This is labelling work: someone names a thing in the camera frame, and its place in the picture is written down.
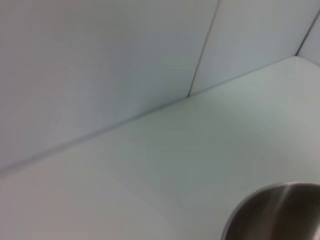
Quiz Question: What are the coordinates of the stainless steel mixing bowl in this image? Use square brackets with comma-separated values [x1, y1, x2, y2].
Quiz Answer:
[219, 182, 320, 240]

